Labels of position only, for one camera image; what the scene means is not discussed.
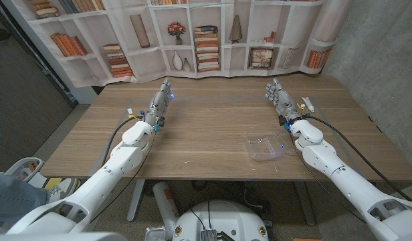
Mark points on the printed bookshelf backdrop cloth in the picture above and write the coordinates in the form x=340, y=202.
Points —
x=142, y=60

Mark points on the foil tray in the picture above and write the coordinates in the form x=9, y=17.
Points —
x=155, y=234

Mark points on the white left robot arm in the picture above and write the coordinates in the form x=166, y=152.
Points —
x=92, y=194

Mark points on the white table leg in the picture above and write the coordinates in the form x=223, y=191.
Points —
x=135, y=201

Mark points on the clear plastic clamshell container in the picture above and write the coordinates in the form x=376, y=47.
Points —
x=261, y=149

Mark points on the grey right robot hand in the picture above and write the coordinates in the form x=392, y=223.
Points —
x=283, y=102

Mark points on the grey table leg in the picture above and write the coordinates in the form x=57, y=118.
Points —
x=305, y=204

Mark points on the person's leg in jeans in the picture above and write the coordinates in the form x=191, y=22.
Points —
x=15, y=197

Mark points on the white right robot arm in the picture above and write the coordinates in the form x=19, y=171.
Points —
x=353, y=187

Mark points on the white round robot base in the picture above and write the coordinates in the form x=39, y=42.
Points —
x=222, y=217

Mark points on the white roll with orange label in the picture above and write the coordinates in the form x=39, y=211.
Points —
x=164, y=204

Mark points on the white plastic footrest base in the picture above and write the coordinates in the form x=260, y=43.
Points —
x=12, y=169

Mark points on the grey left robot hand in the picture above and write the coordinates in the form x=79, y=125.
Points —
x=158, y=107

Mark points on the white sneaker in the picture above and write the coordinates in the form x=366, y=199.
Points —
x=64, y=188

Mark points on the white toothpaste tube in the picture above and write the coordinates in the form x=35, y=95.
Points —
x=308, y=104

